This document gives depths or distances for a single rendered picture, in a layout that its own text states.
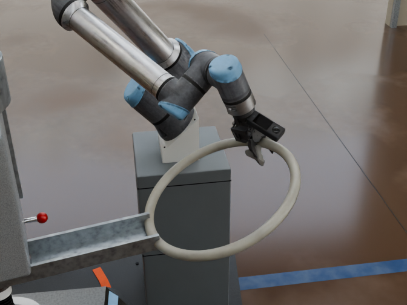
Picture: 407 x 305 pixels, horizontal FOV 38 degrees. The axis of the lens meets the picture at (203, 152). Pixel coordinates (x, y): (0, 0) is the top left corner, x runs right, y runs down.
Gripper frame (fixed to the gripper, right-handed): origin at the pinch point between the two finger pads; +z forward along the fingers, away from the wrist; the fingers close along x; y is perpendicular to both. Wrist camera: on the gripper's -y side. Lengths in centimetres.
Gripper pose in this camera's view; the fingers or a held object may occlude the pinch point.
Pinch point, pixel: (268, 157)
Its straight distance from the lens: 189.3
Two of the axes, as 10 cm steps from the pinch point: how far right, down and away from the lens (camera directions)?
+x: -5.9, 6.7, -4.6
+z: 3.7, 7.2, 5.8
